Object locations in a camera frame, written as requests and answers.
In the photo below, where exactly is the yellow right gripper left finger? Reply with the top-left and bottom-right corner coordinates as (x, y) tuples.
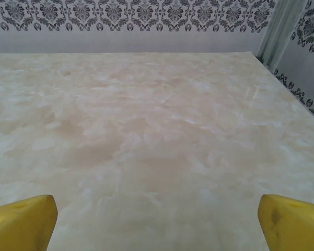
(0, 194), (59, 251)

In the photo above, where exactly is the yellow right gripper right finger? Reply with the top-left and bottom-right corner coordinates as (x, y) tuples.
(258, 193), (314, 251)

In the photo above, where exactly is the aluminium frame post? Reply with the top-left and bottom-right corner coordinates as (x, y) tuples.
(255, 0), (314, 70)

